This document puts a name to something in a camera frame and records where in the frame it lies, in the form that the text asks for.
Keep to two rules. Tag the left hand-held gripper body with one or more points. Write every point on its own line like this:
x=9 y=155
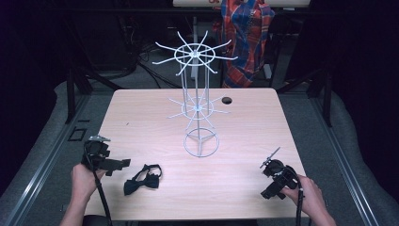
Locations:
x=94 y=153

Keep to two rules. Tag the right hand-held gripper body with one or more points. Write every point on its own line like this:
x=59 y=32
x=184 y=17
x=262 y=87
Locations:
x=280 y=174

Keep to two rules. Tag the black bow tie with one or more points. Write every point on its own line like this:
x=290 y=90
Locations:
x=141 y=182

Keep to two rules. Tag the person's left hand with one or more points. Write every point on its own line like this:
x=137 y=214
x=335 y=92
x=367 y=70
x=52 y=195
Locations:
x=82 y=183

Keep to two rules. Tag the person's right hand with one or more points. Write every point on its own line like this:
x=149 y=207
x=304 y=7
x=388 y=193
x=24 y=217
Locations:
x=306 y=196

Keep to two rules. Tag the black metal stand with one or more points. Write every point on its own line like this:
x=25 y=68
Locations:
x=326 y=94
x=71 y=94

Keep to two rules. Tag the person's dark clothing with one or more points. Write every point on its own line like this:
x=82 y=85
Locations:
x=175 y=222

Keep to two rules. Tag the red blue plaid cloth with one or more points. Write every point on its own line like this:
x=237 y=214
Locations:
x=246 y=40

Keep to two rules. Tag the black rectangular floor frame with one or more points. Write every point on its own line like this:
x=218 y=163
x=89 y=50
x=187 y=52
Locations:
x=77 y=134

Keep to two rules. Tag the aluminium floor rail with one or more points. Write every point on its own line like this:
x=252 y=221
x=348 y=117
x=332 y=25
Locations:
x=40 y=163
x=345 y=163

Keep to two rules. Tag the white upright post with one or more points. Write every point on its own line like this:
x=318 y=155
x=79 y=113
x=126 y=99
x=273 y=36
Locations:
x=194 y=37

